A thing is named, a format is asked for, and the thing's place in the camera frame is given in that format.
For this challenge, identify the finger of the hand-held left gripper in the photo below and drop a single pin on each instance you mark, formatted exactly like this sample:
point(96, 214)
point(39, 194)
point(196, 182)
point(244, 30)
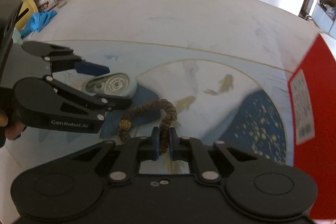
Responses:
point(86, 99)
point(92, 69)

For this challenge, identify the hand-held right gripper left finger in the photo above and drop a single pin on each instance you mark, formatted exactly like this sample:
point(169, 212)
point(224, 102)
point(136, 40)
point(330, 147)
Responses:
point(156, 145)

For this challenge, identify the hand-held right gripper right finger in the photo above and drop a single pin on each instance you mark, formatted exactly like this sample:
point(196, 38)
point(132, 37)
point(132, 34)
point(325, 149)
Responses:
point(172, 145)

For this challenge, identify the white tape dispenser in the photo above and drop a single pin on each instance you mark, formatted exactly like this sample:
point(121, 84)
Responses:
point(115, 85)

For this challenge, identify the red shoe box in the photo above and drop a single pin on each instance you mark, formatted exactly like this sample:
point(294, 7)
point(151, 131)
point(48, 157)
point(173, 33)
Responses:
point(320, 82)

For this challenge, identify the person's left hand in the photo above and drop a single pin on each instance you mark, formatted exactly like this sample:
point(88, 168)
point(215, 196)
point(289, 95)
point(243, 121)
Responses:
point(13, 132)

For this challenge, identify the blue cloth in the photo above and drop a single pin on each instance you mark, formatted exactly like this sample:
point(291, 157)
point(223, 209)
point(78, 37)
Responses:
point(39, 20)

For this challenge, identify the yellow-lidded box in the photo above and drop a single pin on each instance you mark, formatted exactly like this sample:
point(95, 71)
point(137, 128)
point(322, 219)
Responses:
point(27, 7)

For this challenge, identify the beige slippers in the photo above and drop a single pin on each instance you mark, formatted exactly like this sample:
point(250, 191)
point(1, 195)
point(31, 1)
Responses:
point(305, 15)

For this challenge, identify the white wall cabinet unit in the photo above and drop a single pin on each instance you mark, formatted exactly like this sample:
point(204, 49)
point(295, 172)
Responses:
point(325, 19)

